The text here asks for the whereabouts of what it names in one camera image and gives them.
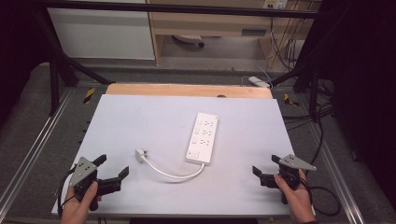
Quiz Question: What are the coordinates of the wooden desk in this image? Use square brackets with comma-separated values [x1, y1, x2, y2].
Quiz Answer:
[146, 0, 321, 66]

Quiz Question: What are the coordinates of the small white power strip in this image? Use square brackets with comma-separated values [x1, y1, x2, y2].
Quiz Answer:
[247, 76, 271, 89]

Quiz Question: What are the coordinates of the person's right hand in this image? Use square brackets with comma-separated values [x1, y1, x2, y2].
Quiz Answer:
[274, 169, 316, 224]

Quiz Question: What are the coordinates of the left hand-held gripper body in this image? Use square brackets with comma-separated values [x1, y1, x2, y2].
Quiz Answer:
[68, 156, 122, 212]

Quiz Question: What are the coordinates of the white wall socket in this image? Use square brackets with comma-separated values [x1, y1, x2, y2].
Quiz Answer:
[262, 0, 289, 10]

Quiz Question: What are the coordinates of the bundle of hanging wires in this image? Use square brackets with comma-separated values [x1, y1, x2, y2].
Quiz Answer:
[267, 8, 307, 71]

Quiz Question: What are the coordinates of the dark curtain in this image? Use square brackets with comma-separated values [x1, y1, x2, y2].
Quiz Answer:
[0, 0, 52, 124]
[303, 0, 396, 209]

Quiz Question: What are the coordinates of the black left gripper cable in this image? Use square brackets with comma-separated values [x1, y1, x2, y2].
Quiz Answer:
[57, 167, 78, 217]

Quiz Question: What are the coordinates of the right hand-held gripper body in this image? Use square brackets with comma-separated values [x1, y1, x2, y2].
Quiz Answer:
[261, 153, 318, 205]

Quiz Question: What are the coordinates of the black metal stand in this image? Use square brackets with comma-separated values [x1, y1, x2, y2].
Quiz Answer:
[270, 18, 337, 123]
[29, 7, 116, 117]

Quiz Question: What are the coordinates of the white device under desk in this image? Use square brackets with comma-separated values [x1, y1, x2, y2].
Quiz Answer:
[173, 34, 205, 49]

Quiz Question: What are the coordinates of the black metal crossbar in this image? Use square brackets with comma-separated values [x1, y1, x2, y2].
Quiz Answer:
[34, 0, 321, 20]

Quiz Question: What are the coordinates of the aluminium rail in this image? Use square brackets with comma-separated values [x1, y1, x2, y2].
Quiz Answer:
[0, 88, 76, 206]
[306, 122, 367, 224]

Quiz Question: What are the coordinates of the black floor cable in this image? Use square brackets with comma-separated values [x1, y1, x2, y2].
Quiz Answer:
[281, 78, 335, 167]

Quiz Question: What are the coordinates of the wooden board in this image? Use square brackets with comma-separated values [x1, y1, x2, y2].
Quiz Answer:
[105, 82, 274, 100]

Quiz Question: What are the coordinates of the white plug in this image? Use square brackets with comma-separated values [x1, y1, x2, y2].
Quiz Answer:
[134, 148, 147, 162]

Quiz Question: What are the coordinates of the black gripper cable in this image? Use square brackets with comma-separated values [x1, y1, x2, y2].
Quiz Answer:
[57, 167, 78, 217]
[298, 174, 342, 217]

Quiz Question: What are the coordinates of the white cabinet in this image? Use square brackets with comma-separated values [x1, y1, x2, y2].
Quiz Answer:
[47, 0, 156, 61]

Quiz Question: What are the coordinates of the person's left hand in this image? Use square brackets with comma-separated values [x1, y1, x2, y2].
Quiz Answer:
[60, 181, 103, 224]

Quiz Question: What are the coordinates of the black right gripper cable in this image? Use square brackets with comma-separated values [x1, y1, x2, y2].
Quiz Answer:
[298, 174, 342, 217]

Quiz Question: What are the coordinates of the white power strip cable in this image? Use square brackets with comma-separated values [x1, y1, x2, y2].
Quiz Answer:
[140, 155, 206, 180]

